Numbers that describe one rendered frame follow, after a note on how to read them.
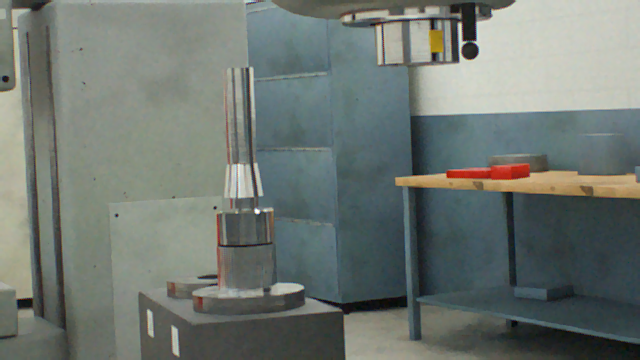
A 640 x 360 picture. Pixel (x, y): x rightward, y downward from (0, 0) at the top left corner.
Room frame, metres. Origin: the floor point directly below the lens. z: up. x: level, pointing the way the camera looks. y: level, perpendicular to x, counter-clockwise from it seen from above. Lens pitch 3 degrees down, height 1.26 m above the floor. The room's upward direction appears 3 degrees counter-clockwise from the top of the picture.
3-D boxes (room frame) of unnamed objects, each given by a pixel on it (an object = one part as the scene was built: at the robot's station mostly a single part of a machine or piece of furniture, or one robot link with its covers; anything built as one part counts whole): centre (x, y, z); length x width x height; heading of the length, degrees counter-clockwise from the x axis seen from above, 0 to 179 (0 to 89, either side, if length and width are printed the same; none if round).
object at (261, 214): (1.04, 0.06, 1.18); 0.05 x 0.05 x 0.01
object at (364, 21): (0.75, -0.06, 1.31); 0.09 x 0.09 x 0.01
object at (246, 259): (1.04, 0.06, 1.14); 0.05 x 0.05 x 0.06
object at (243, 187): (1.04, 0.06, 1.24); 0.03 x 0.03 x 0.11
